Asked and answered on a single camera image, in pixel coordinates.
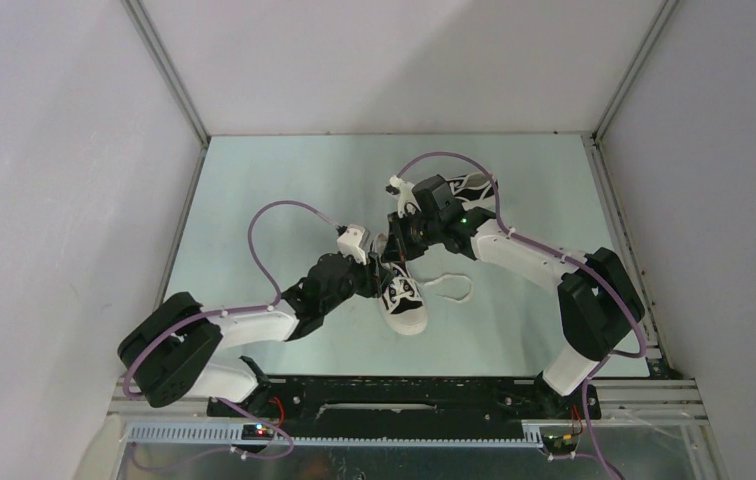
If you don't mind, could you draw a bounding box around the right controller board with LEDs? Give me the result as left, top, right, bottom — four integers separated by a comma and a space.
543, 434, 580, 457

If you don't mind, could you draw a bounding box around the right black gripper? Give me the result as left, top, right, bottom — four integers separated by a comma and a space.
383, 208, 444, 263

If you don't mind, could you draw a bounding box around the grey slotted cable duct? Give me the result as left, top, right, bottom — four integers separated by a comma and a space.
125, 422, 543, 448

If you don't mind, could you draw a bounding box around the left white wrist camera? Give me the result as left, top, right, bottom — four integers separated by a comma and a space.
336, 224, 371, 265

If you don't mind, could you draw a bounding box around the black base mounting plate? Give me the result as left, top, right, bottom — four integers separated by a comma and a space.
239, 376, 602, 439

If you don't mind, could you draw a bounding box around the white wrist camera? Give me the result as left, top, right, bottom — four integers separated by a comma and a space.
336, 224, 371, 265
385, 175, 421, 218

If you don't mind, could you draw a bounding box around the left controller board with LEDs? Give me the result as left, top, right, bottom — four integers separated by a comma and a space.
241, 424, 277, 441

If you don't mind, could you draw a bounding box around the purple cable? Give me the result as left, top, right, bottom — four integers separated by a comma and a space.
396, 150, 648, 480
122, 199, 346, 462

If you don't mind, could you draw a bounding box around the black white sneaker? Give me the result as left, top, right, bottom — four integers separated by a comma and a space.
447, 172, 495, 210
367, 231, 475, 337

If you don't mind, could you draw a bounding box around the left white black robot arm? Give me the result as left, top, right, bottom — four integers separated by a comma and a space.
117, 253, 393, 417

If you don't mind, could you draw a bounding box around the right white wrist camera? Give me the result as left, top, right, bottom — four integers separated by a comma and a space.
385, 175, 421, 218

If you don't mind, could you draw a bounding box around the aluminium front frame rail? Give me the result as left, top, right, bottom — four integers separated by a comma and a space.
107, 378, 709, 425

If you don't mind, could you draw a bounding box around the controller board with leds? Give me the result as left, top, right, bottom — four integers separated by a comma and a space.
543, 434, 580, 457
241, 424, 277, 441

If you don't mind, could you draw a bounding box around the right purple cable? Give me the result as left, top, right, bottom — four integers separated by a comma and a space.
396, 150, 648, 480

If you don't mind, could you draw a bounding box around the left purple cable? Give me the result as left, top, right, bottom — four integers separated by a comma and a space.
122, 199, 346, 462

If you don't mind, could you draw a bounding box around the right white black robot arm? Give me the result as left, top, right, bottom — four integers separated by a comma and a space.
382, 175, 645, 418

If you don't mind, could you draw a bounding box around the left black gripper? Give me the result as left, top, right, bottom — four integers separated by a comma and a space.
321, 250, 395, 315

